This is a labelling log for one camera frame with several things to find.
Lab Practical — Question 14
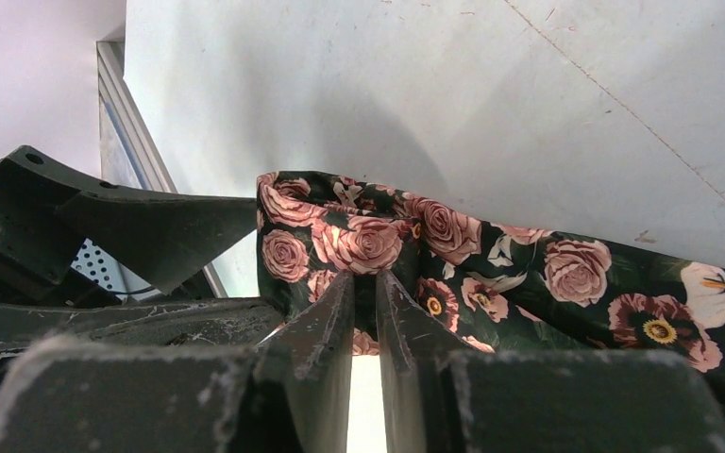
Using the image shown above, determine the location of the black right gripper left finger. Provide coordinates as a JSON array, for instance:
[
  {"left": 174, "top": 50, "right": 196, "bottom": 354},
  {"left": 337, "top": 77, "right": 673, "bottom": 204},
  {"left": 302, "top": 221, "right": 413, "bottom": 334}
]
[{"left": 0, "top": 273, "right": 354, "bottom": 452}]

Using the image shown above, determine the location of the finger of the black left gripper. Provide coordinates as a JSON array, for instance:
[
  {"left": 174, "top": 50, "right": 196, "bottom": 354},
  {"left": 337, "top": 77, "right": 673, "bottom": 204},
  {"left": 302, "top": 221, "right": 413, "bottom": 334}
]
[
  {"left": 0, "top": 298, "right": 283, "bottom": 359},
  {"left": 0, "top": 145, "right": 257, "bottom": 295}
]

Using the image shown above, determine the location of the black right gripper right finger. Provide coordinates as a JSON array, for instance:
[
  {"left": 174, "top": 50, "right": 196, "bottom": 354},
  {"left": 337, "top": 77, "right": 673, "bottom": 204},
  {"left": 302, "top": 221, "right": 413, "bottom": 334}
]
[{"left": 376, "top": 271, "right": 725, "bottom": 452}]

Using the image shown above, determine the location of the floral rose pattern tie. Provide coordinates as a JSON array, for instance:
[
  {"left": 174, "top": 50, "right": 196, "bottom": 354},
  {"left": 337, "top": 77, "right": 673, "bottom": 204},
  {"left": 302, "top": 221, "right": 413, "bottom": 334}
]
[{"left": 256, "top": 171, "right": 725, "bottom": 405}]

